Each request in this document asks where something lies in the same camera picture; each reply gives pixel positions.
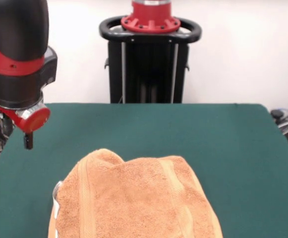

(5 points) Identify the dark green table cloth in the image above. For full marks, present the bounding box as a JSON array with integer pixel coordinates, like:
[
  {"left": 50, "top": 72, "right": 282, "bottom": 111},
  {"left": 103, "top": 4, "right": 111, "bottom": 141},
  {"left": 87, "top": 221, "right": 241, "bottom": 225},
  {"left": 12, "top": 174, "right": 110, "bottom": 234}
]
[{"left": 0, "top": 103, "right": 288, "bottom": 238}]

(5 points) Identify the small black power adapter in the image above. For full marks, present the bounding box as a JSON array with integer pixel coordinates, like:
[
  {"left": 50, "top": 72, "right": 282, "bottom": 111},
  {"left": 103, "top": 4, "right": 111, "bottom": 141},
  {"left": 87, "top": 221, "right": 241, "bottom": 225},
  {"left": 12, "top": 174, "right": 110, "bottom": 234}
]
[{"left": 270, "top": 109, "right": 285, "bottom": 119}]

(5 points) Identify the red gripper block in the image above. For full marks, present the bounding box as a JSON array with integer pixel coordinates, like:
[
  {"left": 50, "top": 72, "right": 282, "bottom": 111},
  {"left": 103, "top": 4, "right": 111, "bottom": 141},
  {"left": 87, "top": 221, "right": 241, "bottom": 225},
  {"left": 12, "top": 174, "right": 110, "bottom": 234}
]
[{"left": 0, "top": 88, "right": 52, "bottom": 150}]

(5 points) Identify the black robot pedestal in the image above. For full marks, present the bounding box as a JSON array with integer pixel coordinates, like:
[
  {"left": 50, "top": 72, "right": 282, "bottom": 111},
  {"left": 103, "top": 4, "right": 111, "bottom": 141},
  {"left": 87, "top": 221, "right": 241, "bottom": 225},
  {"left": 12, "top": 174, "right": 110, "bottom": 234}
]
[{"left": 99, "top": 15, "right": 203, "bottom": 104}]

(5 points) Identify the white round object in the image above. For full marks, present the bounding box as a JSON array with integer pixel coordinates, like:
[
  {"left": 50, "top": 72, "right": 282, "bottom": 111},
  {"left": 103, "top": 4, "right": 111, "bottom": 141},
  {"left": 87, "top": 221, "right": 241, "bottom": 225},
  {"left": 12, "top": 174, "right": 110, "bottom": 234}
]
[{"left": 277, "top": 118, "right": 288, "bottom": 136}]

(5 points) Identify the tan terry towel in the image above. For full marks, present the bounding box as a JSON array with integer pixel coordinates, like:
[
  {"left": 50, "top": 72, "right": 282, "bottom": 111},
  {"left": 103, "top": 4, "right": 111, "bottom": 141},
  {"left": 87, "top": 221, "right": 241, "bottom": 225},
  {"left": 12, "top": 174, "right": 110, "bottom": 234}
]
[{"left": 47, "top": 148, "right": 224, "bottom": 238}]

